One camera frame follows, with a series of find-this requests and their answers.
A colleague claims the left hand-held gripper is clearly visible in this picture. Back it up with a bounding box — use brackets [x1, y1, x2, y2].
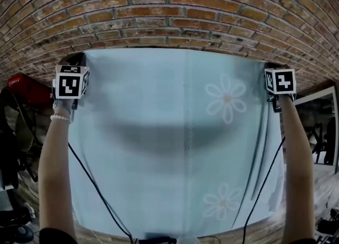
[52, 52, 91, 111]

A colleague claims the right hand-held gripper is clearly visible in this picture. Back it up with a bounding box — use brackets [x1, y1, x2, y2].
[264, 62, 296, 113]

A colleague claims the light blue daisy tablecloth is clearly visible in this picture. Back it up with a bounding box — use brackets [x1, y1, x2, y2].
[67, 48, 287, 239]

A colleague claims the person's left forearm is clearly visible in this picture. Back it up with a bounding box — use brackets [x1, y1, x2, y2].
[38, 114, 74, 238]

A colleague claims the person's right forearm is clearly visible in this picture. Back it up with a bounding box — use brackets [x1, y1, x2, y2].
[280, 96, 316, 241]

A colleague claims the person's left hand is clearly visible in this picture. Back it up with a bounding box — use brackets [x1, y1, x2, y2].
[52, 98, 73, 117]

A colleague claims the red plastic crate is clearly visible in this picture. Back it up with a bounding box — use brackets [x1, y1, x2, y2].
[7, 73, 53, 106]

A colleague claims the black swivel chair base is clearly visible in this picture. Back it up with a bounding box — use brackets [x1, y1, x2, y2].
[308, 116, 337, 166]

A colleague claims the black office chair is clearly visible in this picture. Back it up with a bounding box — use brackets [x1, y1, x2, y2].
[0, 86, 21, 191]

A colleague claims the white power strip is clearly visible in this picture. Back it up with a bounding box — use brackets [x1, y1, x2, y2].
[24, 202, 37, 219]

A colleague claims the person's black top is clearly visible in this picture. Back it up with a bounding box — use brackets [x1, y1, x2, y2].
[39, 226, 78, 244]

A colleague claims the black round base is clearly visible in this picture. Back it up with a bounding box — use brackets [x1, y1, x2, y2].
[14, 223, 35, 243]

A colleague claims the small black screen device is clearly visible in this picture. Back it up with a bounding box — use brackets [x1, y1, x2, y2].
[145, 233, 177, 244]

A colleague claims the white bead bracelet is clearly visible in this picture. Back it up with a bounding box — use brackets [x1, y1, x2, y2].
[50, 114, 72, 124]

